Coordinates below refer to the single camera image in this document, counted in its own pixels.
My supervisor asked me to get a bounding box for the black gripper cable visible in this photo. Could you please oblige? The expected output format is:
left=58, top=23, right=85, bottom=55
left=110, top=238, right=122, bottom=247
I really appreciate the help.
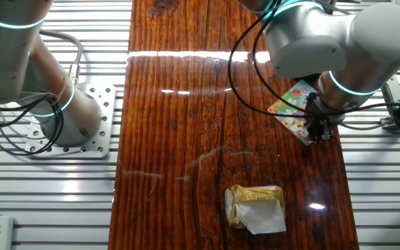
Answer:
left=227, top=0, right=308, bottom=118

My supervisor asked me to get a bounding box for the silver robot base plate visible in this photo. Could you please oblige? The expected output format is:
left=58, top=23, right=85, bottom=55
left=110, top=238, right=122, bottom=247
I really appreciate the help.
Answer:
left=24, top=83, right=117, bottom=160

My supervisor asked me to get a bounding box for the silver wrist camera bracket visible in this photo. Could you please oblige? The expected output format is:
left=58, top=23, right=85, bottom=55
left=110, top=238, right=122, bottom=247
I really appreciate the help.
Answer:
left=380, top=82, right=400, bottom=116

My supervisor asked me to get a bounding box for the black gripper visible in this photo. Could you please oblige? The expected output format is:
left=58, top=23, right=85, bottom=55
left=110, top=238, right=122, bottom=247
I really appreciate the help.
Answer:
left=303, top=112, right=346, bottom=144

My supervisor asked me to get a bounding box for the black base cable bundle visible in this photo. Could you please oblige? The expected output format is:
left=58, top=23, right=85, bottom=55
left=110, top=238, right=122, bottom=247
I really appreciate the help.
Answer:
left=0, top=93, right=65, bottom=156

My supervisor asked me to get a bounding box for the thick grey base cable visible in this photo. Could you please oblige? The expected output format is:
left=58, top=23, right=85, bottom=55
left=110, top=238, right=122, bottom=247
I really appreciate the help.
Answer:
left=36, top=28, right=83, bottom=86

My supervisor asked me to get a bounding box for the gold wrapped snack packet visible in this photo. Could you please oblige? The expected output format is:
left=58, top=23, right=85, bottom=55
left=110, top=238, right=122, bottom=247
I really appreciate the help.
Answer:
left=224, top=184, right=288, bottom=235

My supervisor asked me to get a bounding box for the black camera cable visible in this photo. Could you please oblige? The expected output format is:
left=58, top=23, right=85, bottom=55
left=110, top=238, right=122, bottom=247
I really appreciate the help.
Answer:
left=251, top=0, right=400, bottom=117

